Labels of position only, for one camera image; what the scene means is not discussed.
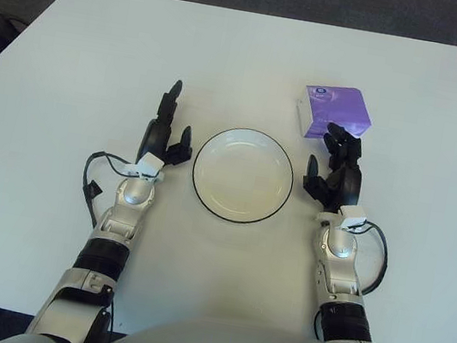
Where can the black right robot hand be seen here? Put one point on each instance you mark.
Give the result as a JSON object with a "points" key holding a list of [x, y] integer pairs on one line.
{"points": [[347, 177]]}

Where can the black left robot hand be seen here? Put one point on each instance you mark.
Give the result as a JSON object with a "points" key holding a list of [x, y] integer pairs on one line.
{"points": [[157, 134]]}

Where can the purple tissue paper pack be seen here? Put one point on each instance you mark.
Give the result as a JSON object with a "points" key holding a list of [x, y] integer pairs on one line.
{"points": [[334, 105]]}

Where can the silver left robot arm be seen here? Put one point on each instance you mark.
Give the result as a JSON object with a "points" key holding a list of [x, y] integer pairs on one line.
{"points": [[133, 195]]}

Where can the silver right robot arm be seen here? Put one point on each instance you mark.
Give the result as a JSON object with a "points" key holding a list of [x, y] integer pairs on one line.
{"points": [[340, 246]]}

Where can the white plate with black rim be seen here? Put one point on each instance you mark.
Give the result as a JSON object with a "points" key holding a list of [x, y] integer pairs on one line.
{"points": [[242, 178]]}

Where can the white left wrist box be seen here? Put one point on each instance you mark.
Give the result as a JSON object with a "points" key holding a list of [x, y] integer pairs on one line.
{"points": [[151, 163]]}

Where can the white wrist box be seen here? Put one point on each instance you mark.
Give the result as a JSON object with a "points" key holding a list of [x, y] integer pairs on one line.
{"points": [[151, 163], [354, 213]]}

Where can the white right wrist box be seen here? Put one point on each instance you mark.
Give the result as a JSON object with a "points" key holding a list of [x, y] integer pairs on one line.
{"points": [[354, 213]]}

